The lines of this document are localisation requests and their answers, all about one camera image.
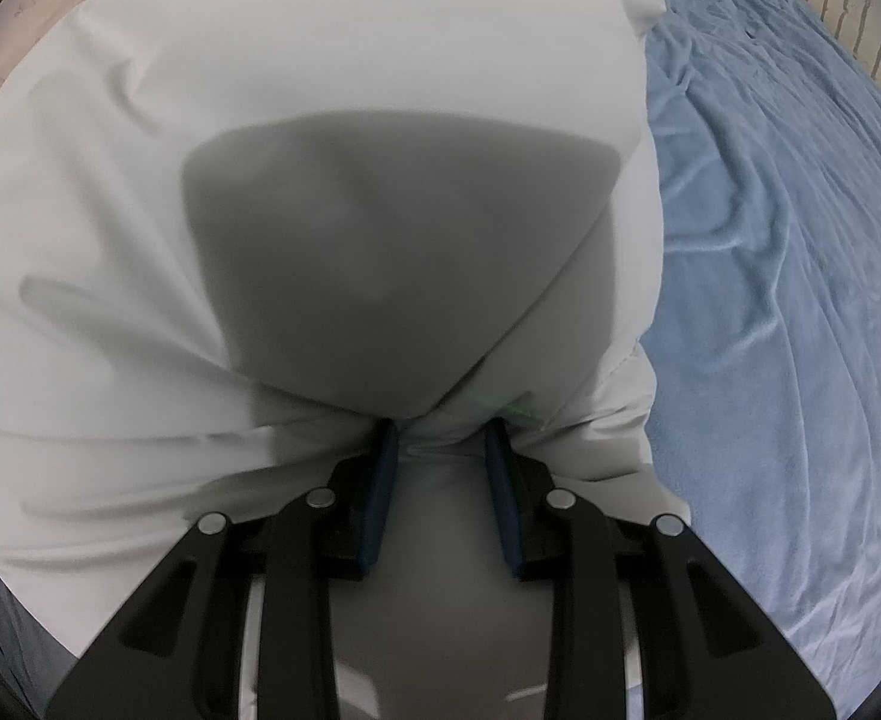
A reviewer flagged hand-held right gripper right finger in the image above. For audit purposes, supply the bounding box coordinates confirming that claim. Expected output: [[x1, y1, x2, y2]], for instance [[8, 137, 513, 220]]
[[483, 420, 837, 720]]

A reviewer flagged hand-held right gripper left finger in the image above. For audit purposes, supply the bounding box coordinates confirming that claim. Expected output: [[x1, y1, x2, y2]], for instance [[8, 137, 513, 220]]
[[45, 420, 400, 720]]

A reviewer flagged white padded jacket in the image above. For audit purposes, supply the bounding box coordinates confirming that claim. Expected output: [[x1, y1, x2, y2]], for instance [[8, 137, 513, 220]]
[[0, 0, 667, 720]]

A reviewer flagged blue bed blanket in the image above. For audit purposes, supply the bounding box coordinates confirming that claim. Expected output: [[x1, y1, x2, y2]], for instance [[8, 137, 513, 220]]
[[0, 0, 881, 700]]

